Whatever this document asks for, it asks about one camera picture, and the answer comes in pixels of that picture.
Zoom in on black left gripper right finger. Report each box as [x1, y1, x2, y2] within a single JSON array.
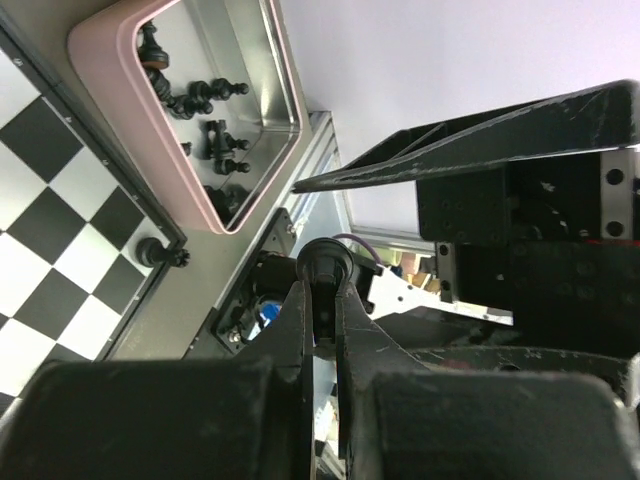
[[335, 287, 639, 479]]

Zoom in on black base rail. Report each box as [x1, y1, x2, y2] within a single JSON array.
[[184, 190, 351, 359]]

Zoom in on black white chessboard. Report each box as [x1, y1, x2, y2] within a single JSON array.
[[1, 21, 185, 413]]

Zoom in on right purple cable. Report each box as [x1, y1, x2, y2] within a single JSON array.
[[332, 232, 386, 266]]

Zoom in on pink tin box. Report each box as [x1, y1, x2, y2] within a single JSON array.
[[68, 1, 305, 235]]

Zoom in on black chess piece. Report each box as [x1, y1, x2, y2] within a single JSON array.
[[135, 237, 191, 268], [296, 237, 354, 360]]

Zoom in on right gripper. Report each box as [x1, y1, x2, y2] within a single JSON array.
[[293, 79, 639, 345]]

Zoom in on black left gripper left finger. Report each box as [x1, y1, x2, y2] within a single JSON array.
[[1, 282, 314, 479]]

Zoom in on black chess pieces heap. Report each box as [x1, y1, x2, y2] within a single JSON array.
[[137, 20, 251, 223]]

